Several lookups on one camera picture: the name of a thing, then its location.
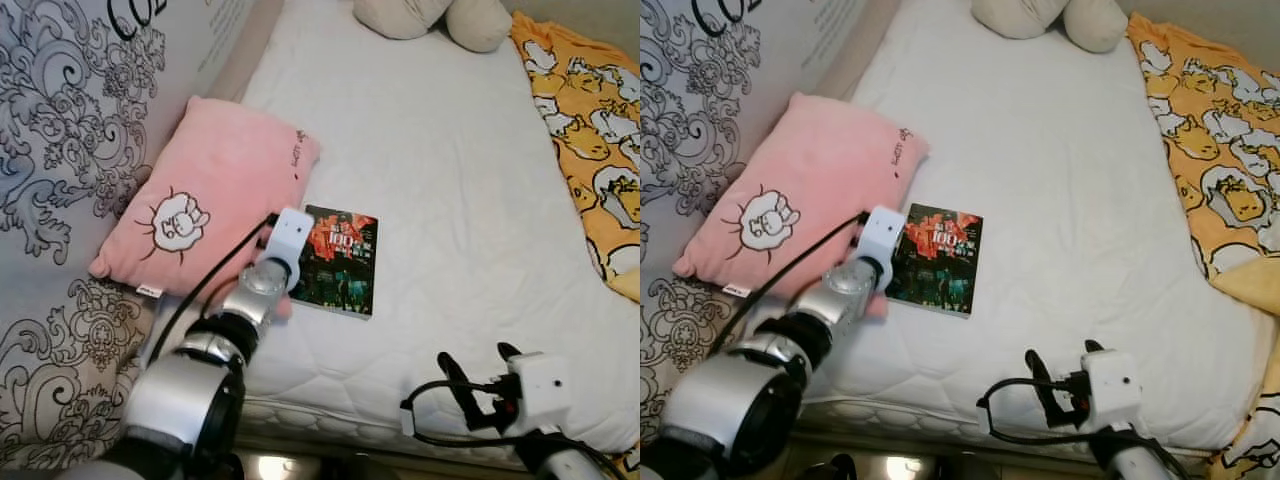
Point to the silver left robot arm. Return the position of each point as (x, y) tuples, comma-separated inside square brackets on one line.
[(740, 400), (180, 400)]

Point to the white quilted mattress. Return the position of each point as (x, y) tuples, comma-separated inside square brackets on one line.
[(1040, 150), (430, 150)]

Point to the orange cartoon print blanket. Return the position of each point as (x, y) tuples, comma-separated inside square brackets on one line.
[(1210, 120), (590, 120)]

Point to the beige plush toy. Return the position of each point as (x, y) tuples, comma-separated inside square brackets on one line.
[(480, 25), (1095, 25)]

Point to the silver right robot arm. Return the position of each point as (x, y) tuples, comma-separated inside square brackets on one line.
[(560, 462), (1135, 465)]

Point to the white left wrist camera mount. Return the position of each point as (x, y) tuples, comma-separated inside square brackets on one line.
[(882, 235), (290, 235)]

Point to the dark paperback book red cover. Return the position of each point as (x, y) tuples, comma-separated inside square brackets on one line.
[(345, 270), (945, 265)]

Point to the grey ornament patterned duvet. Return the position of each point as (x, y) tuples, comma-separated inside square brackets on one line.
[(690, 120), (60, 120)]

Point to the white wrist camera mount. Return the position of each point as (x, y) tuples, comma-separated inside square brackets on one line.
[(540, 390), (1112, 390), (290, 235), (882, 235)]

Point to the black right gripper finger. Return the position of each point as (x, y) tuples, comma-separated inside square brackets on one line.
[(1043, 385), (1093, 347), (510, 352), (458, 385)]

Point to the pink pillow with cartoon print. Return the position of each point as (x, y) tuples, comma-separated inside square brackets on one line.
[(220, 170), (810, 170)]

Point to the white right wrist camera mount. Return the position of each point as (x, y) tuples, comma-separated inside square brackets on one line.
[(1112, 390), (540, 390)]

